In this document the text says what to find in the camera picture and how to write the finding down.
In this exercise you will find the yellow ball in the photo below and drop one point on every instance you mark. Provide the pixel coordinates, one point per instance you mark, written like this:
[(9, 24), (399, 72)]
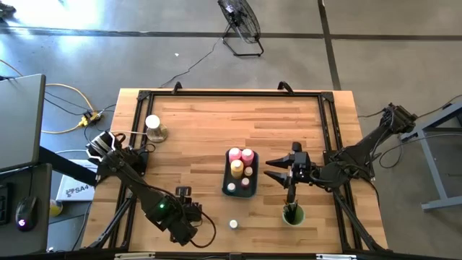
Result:
[(56, 208)]

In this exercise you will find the dark side desk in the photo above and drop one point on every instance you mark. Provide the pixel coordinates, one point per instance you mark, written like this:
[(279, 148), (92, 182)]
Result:
[(41, 216)]

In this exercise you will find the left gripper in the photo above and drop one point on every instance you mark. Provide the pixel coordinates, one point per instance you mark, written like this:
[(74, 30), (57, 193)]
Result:
[(189, 209)]

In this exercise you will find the blue-grey plastic bin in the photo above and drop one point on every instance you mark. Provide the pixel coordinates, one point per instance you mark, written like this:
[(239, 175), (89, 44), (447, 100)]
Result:
[(252, 191)]

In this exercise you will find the teal paint bottle black label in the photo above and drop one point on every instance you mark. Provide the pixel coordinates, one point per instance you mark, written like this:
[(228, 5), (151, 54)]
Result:
[(231, 187)]

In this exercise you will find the brass lamp white round top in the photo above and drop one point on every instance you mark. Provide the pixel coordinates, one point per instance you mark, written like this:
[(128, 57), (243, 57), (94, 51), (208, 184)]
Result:
[(156, 128)]

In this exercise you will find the small yellow paint bottle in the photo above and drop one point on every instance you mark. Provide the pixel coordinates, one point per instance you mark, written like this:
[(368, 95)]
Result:
[(248, 170)]

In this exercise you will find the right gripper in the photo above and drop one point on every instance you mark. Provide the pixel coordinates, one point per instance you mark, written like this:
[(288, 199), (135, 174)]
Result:
[(297, 173)]

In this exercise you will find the grey laptop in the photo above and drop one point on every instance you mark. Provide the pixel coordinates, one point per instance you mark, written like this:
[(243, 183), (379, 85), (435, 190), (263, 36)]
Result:
[(21, 122)]

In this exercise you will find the light blue paint bottle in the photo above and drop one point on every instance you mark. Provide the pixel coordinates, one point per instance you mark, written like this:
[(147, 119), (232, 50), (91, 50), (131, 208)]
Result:
[(233, 224)]

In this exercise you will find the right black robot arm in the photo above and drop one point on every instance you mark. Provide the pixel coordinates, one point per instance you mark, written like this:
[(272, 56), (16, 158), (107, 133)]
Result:
[(361, 155)]

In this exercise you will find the large yellow paint bottle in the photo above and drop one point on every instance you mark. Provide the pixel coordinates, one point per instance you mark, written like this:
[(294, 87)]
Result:
[(237, 168)]

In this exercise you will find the yellow power plug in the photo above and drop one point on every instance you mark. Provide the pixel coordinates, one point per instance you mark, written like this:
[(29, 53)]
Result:
[(90, 117)]

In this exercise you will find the green cup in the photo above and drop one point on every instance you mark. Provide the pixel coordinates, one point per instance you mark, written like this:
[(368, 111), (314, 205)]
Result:
[(301, 218)]

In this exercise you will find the white cardboard box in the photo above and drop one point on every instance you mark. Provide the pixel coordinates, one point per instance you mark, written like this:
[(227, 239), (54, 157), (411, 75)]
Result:
[(76, 191)]

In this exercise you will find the black brush pale bristles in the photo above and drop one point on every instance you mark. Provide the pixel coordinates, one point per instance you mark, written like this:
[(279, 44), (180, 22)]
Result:
[(290, 216)]

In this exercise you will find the silver metal bracket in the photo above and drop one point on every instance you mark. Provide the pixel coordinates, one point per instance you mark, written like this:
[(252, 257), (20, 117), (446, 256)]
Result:
[(133, 256), (335, 256)]

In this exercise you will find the black floor fan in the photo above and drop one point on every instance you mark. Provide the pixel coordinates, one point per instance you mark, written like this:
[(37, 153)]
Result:
[(240, 20)]

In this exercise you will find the black brush long silver ferrule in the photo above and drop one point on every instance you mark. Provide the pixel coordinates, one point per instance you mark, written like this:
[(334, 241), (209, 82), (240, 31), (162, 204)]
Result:
[(295, 209)]

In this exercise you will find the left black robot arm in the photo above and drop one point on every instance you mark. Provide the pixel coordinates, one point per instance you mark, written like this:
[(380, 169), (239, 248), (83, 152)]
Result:
[(144, 191)]

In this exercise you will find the black computer mouse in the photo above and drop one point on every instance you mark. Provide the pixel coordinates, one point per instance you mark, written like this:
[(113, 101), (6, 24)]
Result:
[(26, 213)]

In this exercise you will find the black keyboard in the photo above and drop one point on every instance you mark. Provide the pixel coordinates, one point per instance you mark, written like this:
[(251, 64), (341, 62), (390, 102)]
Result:
[(3, 206)]

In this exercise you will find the small magenta paint bottle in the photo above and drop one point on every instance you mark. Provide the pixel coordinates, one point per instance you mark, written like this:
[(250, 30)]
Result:
[(245, 181)]

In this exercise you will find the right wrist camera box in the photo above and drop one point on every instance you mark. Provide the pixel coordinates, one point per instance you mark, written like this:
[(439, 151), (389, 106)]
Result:
[(305, 161)]

